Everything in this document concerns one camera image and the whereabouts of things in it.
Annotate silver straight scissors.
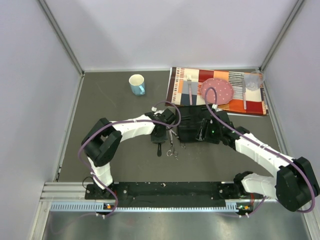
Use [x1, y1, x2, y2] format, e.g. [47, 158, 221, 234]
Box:
[175, 134, 186, 149]

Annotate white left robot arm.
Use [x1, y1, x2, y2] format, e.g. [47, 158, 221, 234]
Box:
[81, 109, 176, 199]

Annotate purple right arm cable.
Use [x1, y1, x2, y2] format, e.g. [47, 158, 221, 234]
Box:
[203, 86, 316, 221]

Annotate pink polka dot plate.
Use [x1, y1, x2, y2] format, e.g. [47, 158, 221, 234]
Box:
[200, 78, 234, 105]

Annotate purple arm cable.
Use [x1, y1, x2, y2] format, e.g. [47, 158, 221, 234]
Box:
[78, 100, 182, 221]
[203, 86, 316, 221]

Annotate black handled comb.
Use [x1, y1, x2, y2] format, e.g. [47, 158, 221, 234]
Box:
[157, 142, 162, 157]

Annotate silver thinning scissors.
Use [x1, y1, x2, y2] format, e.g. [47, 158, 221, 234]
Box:
[166, 130, 178, 160]

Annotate pink handled knife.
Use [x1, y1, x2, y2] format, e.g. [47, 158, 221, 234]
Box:
[242, 79, 247, 110]

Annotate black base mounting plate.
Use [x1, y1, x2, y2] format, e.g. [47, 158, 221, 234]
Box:
[84, 181, 263, 208]

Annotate pink handled fork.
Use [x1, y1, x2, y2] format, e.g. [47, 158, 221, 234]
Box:
[187, 74, 193, 106]

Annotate blue ceramic mug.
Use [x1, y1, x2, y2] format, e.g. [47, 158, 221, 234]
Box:
[128, 74, 146, 96]

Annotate black zip tool case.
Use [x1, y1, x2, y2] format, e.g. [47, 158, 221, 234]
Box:
[176, 105, 220, 144]

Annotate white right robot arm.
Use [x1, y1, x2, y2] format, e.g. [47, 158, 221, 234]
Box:
[198, 110, 320, 212]

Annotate grey slotted cable duct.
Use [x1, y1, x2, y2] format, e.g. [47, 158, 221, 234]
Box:
[50, 202, 250, 213]

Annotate clear plastic cup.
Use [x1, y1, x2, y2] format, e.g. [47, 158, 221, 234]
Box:
[244, 70, 265, 91]

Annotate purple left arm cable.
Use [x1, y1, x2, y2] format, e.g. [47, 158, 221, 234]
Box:
[78, 100, 182, 221]

